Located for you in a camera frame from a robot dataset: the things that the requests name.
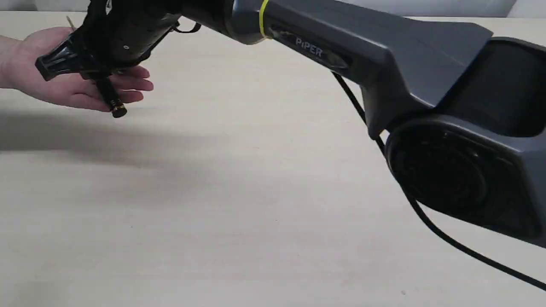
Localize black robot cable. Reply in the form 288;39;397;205
332;72;546;291

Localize open human hand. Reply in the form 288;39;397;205
0;26;154;113

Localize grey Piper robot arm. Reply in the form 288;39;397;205
35;0;546;247

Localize black gold precision screwdriver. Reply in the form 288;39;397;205
94;77;127;119

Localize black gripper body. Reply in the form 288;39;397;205
72;0;183;78

